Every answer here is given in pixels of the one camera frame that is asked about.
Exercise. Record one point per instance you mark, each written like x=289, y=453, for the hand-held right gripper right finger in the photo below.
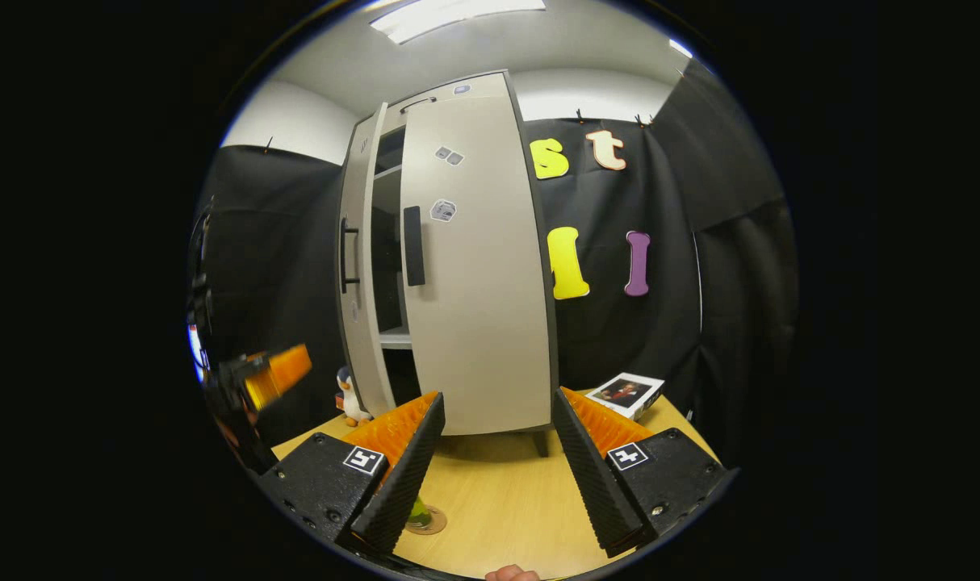
x=591, y=484

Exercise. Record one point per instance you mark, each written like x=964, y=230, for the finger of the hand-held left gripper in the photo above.
x=280, y=373

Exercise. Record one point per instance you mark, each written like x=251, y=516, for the white cabinet door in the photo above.
x=482, y=323
x=361, y=323

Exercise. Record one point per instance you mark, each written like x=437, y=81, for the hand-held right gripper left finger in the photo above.
x=405, y=484

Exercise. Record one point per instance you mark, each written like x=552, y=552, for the clear bottle with green label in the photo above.
x=420, y=511

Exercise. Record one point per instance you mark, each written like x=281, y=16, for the white picture book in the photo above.
x=626, y=393

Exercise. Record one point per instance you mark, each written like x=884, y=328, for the white cabinet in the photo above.
x=393, y=339

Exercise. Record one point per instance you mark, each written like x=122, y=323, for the computer monitor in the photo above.
x=194, y=347

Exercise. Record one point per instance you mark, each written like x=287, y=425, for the large ceiling light panel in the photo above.
x=458, y=16

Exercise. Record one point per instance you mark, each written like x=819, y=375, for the round wooden coaster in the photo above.
x=435, y=522

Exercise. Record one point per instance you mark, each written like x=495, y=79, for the penguin toy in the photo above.
x=350, y=401

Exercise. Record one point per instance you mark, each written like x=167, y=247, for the small ceiling light panel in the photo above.
x=681, y=48

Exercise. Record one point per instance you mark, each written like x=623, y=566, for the black backdrop cloth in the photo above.
x=700, y=323

